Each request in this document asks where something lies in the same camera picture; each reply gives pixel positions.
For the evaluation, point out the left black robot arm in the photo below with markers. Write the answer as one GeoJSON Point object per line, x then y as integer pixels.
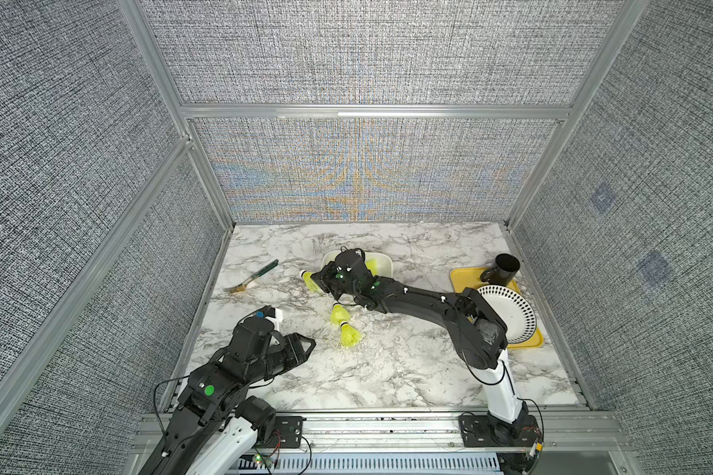
{"type": "Point", "coordinates": [216, 419]}

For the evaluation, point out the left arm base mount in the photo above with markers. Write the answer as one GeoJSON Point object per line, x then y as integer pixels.
{"type": "Point", "coordinates": [282, 432]}

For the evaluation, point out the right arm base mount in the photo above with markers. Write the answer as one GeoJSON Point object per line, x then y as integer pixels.
{"type": "Point", "coordinates": [488, 431]}

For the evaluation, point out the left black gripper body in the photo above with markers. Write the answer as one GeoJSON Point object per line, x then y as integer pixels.
{"type": "Point", "coordinates": [271, 365]}

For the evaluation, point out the green handled brush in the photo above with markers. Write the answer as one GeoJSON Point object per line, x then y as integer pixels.
{"type": "Point", "coordinates": [243, 286]}

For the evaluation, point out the yellow shuttlecock four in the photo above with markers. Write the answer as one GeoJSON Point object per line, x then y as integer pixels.
{"type": "Point", "coordinates": [339, 315]}

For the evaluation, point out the yellow shuttlecock seven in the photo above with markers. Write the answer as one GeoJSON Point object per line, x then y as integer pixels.
{"type": "Point", "coordinates": [373, 266]}

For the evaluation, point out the yellow shuttlecock nine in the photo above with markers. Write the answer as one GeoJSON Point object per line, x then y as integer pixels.
{"type": "Point", "coordinates": [349, 336]}

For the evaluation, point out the white plastic storage box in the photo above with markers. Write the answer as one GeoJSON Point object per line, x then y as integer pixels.
{"type": "Point", "coordinates": [386, 268]}

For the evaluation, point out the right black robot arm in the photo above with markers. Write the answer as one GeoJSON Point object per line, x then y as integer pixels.
{"type": "Point", "coordinates": [477, 333]}

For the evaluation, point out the yellow shuttlecock three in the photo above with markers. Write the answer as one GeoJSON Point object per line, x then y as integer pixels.
{"type": "Point", "coordinates": [311, 285]}

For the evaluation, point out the black dotted white plate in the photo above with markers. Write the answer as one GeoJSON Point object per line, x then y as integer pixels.
{"type": "Point", "coordinates": [516, 313]}

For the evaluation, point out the black mug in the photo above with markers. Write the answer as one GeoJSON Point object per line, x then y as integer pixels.
{"type": "Point", "coordinates": [502, 272]}

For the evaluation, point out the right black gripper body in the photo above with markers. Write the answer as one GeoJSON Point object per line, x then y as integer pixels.
{"type": "Point", "coordinates": [333, 281]}

